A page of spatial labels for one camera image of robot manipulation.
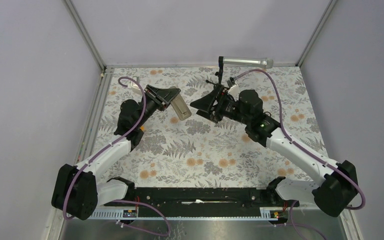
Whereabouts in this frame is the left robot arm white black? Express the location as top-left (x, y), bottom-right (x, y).
top-left (51, 85), bottom-right (181, 220)

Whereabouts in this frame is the beige remote control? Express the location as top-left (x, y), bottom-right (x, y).
top-left (170, 93), bottom-right (192, 121)

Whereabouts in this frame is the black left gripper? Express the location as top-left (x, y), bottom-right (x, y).
top-left (135, 85), bottom-right (181, 129)

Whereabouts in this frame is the black tripod microphone stand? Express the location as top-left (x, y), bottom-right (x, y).
top-left (205, 64), bottom-right (226, 89)

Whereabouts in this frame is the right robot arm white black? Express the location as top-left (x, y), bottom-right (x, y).
top-left (190, 84), bottom-right (358, 217)

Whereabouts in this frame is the floral patterned table mat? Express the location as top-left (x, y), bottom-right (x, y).
top-left (93, 67), bottom-right (326, 188)

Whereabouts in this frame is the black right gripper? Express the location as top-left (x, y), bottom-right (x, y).
top-left (190, 84), bottom-right (251, 125)

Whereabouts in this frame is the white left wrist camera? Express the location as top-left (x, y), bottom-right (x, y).
top-left (130, 76), bottom-right (141, 92)

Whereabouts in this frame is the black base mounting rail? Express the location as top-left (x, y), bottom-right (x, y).
top-left (106, 177), bottom-right (293, 219)

